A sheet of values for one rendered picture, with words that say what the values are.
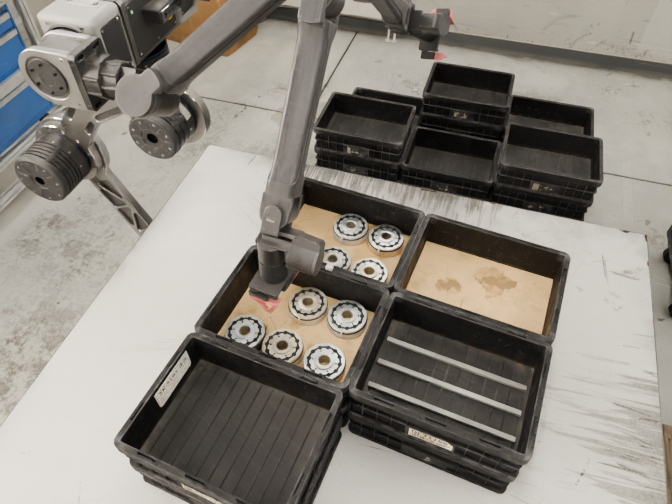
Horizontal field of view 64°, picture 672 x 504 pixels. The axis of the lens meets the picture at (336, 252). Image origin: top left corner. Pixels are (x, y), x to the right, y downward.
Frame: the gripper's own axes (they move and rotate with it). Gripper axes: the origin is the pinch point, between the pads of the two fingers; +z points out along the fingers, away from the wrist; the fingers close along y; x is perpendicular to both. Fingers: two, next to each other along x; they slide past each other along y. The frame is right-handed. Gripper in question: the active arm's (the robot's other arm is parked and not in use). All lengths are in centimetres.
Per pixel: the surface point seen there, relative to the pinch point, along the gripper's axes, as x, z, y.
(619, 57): -86, 89, 329
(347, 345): -15.0, 22.6, 8.7
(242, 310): 14.8, 24.1, 7.6
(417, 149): 3, 67, 147
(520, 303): -53, 20, 39
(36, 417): 52, 39, -35
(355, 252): -5.2, 22.7, 38.3
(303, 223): 14, 24, 43
